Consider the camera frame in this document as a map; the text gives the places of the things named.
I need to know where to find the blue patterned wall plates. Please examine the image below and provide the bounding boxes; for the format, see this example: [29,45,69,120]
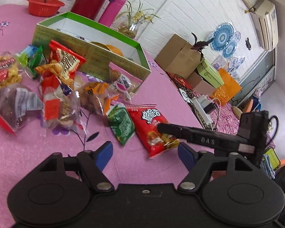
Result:
[207,23,241,59]

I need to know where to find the pink pastry pack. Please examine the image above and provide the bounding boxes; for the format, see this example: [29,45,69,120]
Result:
[108,62,143,102]

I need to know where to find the white air conditioner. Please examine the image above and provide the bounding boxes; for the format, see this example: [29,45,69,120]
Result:
[245,0,279,51]

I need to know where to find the red plastic basin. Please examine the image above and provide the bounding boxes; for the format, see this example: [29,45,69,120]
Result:
[27,0,65,17]

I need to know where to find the pink floral tablecloth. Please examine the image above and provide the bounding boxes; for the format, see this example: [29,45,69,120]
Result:
[0,5,201,227]

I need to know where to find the blue green snack pouch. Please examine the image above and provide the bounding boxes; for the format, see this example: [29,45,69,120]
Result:
[15,45,38,66]

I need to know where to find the orange gift bag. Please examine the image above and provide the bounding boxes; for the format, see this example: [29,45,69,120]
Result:
[210,68,241,107]

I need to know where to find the green lidded box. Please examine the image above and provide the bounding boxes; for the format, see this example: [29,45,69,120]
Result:
[197,59,224,88]

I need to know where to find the dark purple leafy plant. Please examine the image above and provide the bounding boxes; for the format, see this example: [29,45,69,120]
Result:
[190,32,214,61]

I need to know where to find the glass vase with plant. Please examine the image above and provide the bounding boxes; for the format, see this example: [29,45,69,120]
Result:
[114,0,160,39]

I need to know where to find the red nut snack bag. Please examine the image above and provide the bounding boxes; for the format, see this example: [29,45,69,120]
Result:
[34,40,87,91]

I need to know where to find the small brown cardboard box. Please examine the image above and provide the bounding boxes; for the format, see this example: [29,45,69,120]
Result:
[186,72,215,95]

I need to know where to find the green candy pouch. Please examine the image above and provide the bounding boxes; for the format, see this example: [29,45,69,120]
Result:
[27,46,48,79]

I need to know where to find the green pea snack bag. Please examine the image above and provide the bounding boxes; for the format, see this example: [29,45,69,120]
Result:
[106,103,135,146]

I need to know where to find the red chips bag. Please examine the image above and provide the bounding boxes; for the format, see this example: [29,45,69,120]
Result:
[126,104,180,158]

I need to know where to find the pink thermos bottle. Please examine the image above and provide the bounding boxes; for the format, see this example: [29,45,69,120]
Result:
[98,0,127,27]

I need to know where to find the red label pastry pack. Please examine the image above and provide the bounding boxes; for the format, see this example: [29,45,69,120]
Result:
[39,72,87,134]

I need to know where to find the green cardboard snack box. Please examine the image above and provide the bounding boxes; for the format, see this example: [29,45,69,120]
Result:
[32,12,151,81]

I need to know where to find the yellow cracker clear pack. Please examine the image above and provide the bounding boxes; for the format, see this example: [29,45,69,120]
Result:
[0,51,24,89]

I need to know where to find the white power strip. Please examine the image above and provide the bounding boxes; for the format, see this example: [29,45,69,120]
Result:
[191,95,216,130]

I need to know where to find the brown cake clear pack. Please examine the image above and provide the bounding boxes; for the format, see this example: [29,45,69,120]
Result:
[0,83,43,135]

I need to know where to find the orange label pastry pack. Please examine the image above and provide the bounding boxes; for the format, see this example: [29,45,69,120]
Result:
[77,82,119,116]

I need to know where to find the yellow snack bag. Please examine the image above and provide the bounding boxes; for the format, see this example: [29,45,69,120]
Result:
[90,41,124,57]

